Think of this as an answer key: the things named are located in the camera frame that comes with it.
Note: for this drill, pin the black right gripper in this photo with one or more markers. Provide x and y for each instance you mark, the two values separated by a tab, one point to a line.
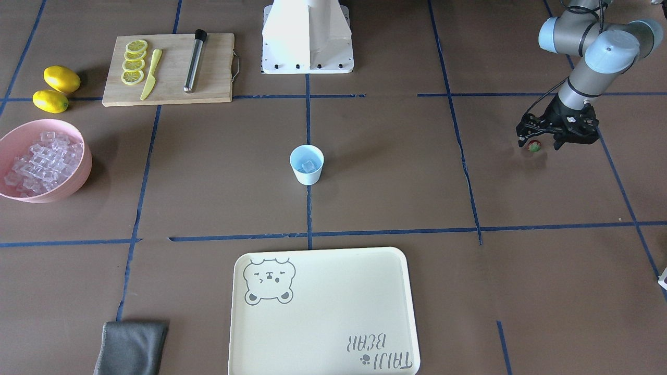
558	112

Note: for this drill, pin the red strawberry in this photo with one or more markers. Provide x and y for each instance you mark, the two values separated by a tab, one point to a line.
534	146

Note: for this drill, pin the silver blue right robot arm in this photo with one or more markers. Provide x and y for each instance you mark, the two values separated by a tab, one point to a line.
606	51

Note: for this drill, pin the light blue plastic cup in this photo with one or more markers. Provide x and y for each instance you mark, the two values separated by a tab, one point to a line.
306	162

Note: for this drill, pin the pink bowl of ice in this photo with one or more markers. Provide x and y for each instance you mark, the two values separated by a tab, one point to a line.
44	161

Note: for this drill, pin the cream bear serving tray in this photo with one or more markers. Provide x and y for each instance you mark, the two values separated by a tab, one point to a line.
326	311

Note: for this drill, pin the yellow plastic knife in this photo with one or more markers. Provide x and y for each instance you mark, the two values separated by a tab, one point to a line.
151	79

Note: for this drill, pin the wooden cutting board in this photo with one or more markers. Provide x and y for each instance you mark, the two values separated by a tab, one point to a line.
213	80

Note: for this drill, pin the lemon slices row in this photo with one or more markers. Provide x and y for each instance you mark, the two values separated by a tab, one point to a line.
134	62

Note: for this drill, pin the grey folded cloth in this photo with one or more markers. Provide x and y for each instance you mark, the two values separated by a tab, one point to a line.
131	347

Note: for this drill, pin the yellow lemon far one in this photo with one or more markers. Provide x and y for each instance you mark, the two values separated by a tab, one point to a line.
62	79

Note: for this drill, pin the yellow lemon near board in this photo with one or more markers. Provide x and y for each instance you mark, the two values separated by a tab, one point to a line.
50	101

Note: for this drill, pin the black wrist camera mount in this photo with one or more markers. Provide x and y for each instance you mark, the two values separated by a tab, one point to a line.
531	126

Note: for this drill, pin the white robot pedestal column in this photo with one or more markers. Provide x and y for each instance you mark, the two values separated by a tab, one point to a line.
307	37

